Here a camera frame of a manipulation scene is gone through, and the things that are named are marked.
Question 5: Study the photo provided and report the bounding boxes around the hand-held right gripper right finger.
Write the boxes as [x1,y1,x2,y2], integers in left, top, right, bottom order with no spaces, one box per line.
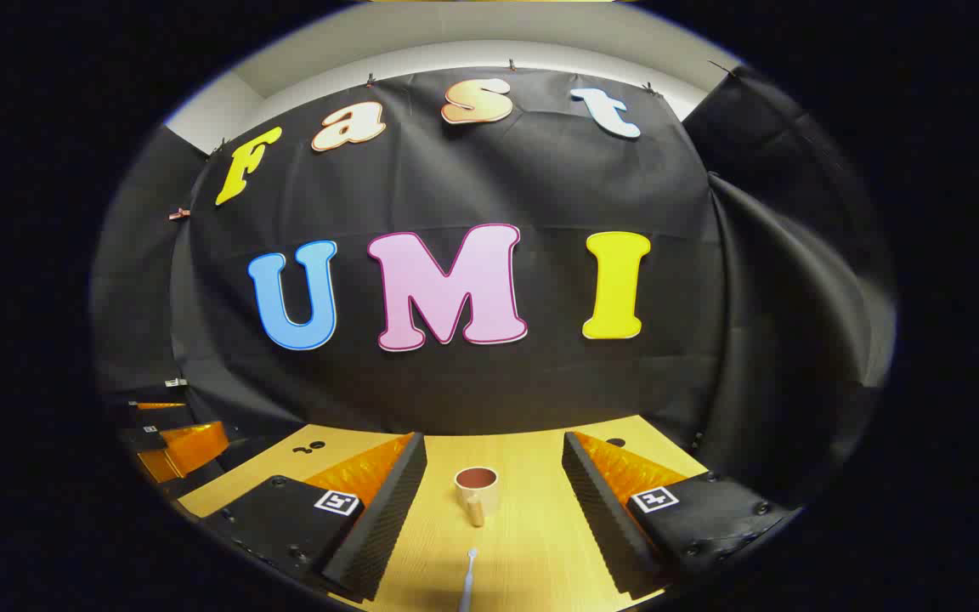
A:
[562,431,796,596]

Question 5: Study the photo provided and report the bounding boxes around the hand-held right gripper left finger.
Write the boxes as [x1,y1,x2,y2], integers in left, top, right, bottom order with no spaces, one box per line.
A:
[201,432,428,604]

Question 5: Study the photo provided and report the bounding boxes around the beige cup with handle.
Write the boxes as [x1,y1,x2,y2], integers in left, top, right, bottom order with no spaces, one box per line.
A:
[454,466,501,528]

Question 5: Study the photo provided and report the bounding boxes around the light blue toothbrush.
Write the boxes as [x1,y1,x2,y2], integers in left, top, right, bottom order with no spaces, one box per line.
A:
[457,548,480,612]

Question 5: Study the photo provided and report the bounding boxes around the wooden desktop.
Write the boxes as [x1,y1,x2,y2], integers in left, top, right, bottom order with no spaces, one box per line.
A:
[177,415,711,612]

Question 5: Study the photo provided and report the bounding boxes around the black backdrop cloth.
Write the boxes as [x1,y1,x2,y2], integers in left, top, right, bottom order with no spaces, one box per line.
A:
[90,64,898,511]

